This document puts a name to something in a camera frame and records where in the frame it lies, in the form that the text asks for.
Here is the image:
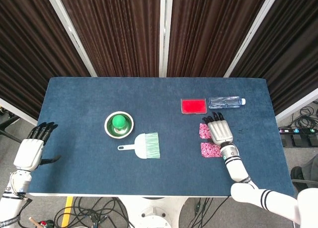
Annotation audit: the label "white frame base rail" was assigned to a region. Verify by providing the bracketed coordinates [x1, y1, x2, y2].
[0, 97, 38, 126]
[275, 88, 318, 123]

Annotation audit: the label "white brush with green bristles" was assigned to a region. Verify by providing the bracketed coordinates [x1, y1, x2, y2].
[117, 132, 161, 160]

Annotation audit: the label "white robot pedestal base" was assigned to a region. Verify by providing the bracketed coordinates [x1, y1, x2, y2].
[116, 196, 189, 228]

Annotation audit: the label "black coiled cable bundle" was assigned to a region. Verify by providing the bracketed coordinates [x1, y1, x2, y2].
[290, 106, 318, 129]

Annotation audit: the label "stainless steel bowl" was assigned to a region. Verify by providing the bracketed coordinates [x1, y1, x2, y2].
[104, 111, 135, 139]

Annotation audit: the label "green ball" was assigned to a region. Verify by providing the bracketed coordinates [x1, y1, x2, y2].
[111, 115, 128, 130]

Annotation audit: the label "black cable with inline switch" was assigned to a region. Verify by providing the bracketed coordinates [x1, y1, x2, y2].
[187, 197, 229, 228]

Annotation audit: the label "brown pleated curtain panel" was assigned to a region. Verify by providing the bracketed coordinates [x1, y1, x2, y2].
[230, 0, 318, 116]
[0, 0, 91, 119]
[56, 0, 161, 77]
[166, 0, 271, 77]

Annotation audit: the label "black shoe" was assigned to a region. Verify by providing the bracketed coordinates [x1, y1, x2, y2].
[290, 166, 311, 191]

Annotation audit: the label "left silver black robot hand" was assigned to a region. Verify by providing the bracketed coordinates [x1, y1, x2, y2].
[13, 122, 62, 172]

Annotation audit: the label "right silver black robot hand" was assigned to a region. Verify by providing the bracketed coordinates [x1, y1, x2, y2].
[202, 111, 234, 146]

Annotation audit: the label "pink patterned cloth square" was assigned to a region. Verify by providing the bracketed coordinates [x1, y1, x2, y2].
[200, 142, 223, 158]
[199, 123, 212, 140]

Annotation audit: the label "white frame post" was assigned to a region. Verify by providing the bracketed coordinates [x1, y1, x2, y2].
[43, 0, 97, 77]
[223, 0, 285, 77]
[159, 0, 174, 77]

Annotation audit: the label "grey trouser leg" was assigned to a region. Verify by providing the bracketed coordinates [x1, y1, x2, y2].
[302, 154, 318, 183]

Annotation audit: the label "red ink pad case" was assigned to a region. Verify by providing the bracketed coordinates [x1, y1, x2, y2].
[180, 98, 208, 115]

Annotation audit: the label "black stand leg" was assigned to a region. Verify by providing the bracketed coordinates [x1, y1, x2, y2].
[0, 115, 24, 144]

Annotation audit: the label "black tangled floor cables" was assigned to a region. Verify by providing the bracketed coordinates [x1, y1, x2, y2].
[53, 197, 135, 228]

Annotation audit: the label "clear plastic water bottle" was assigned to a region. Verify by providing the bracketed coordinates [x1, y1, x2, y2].
[208, 96, 246, 110]

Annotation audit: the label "black floor pedal board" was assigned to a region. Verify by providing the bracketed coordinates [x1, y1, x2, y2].
[281, 134, 318, 148]

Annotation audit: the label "power strip with lit switches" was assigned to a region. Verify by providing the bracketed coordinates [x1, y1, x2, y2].
[278, 127, 318, 135]

